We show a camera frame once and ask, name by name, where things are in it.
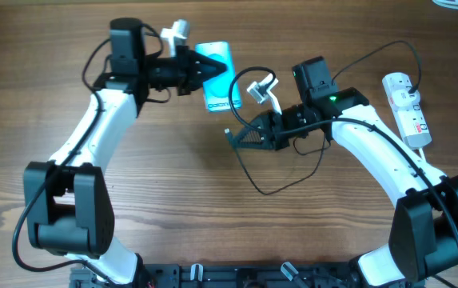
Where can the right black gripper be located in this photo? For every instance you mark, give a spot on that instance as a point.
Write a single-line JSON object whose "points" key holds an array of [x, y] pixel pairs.
{"points": [[269, 142]]}

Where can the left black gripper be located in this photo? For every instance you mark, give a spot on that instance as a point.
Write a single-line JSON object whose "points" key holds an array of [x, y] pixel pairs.
{"points": [[185, 62]]}

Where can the blue Galaxy smartphone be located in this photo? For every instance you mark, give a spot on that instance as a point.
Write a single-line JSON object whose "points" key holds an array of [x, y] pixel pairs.
{"points": [[216, 90]]}

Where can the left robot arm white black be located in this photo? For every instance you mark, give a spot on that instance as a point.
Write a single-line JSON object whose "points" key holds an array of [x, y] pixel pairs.
{"points": [[68, 210]]}

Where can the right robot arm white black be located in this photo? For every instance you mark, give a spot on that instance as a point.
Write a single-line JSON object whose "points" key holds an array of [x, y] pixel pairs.
{"points": [[423, 240]]}

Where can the white USB charger plug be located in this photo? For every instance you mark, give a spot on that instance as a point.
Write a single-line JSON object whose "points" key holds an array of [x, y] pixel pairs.
{"points": [[402, 99]]}

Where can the white power strip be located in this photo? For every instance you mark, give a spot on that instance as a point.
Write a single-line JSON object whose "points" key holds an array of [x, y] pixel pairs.
{"points": [[411, 122]]}

